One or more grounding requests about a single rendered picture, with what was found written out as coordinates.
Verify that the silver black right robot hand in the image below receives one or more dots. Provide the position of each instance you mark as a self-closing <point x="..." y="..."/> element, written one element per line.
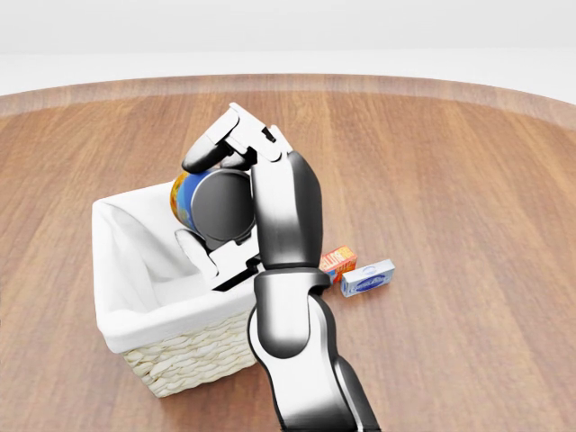
<point x="288" y="211"/>

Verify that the blue orange soup tin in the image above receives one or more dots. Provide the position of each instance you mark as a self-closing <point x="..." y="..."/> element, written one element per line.
<point x="215" y="206"/>

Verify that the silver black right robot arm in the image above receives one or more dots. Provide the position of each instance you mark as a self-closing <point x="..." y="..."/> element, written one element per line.
<point x="306" y="351"/>

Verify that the white lined wicker basket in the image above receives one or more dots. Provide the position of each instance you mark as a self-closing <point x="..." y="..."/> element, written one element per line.
<point x="148" y="288"/>

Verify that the orange red food box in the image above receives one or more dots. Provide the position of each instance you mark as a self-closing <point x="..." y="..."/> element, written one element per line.
<point x="339" y="263"/>

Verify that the white blue food box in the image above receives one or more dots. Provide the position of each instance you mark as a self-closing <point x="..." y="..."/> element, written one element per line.
<point x="368" y="277"/>

